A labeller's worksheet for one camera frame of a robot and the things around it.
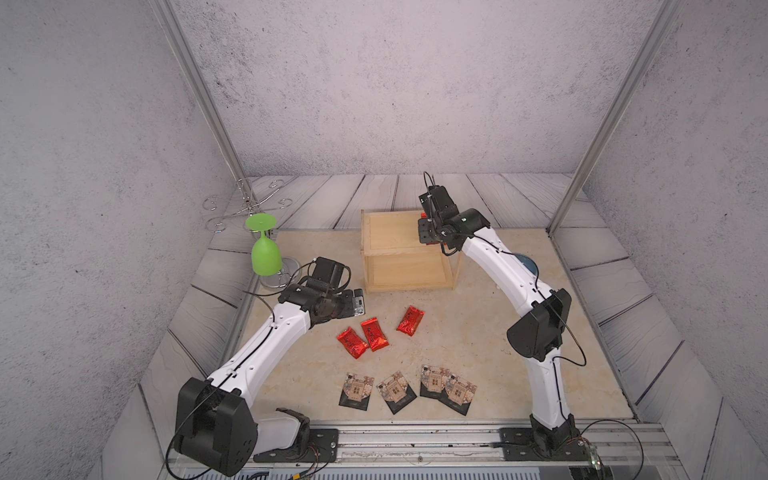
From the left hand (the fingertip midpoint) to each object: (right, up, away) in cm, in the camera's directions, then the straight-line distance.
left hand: (354, 306), depth 83 cm
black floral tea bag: (+11, -23, -1) cm, 25 cm away
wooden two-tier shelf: (+11, +12, +28) cm, 33 cm away
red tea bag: (-1, -12, +6) cm, 14 cm away
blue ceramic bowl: (+57, +11, +23) cm, 63 cm away
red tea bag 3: (+16, -7, +10) cm, 20 cm away
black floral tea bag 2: (+21, -21, 0) cm, 30 cm away
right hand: (+21, +22, +4) cm, 31 cm away
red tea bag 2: (+5, -10, +8) cm, 14 cm away
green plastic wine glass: (-25, +13, +1) cm, 28 cm away
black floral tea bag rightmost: (+28, -23, -2) cm, 36 cm away
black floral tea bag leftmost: (+1, -23, -1) cm, 23 cm away
